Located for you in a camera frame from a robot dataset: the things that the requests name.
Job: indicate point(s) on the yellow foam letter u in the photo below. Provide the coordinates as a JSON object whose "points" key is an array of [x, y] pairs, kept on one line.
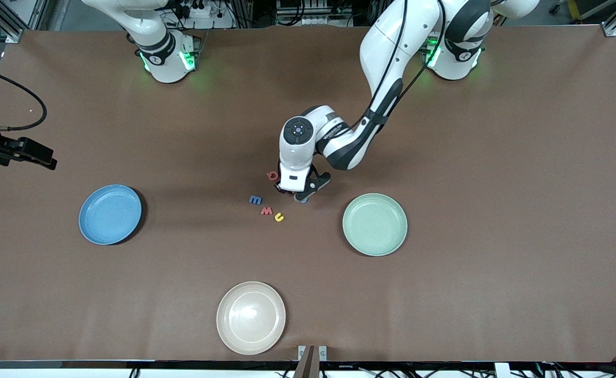
{"points": [[279, 217]]}

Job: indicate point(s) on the green plate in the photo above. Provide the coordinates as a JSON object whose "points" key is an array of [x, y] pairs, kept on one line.
{"points": [[374, 224]]}

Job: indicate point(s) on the red foam letter Q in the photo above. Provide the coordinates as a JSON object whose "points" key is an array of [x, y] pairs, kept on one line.
{"points": [[272, 175]]}

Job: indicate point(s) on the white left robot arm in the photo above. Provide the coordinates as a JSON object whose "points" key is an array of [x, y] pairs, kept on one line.
{"points": [[392, 31]]}

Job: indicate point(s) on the brown table mat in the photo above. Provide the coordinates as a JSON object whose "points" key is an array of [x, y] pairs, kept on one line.
{"points": [[444, 315]]}

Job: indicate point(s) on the beige plate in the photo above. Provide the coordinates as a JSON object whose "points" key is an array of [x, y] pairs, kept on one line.
{"points": [[251, 317]]}

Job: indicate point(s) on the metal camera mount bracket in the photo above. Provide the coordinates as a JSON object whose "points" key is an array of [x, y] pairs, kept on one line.
{"points": [[308, 362]]}

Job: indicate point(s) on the white power strip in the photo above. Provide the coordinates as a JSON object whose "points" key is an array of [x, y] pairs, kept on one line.
{"points": [[219, 21]]}

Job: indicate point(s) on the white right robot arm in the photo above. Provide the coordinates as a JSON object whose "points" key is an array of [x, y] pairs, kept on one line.
{"points": [[163, 58]]}

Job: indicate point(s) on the red foam letter w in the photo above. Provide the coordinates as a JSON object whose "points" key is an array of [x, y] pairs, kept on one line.
{"points": [[266, 211]]}

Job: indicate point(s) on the blue foam letter m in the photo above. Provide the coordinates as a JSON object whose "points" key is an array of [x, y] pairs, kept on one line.
{"points": [[255, 200]]}

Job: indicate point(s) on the blue plate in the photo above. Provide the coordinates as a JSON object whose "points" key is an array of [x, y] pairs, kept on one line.
{"points": [[109, 214]]}

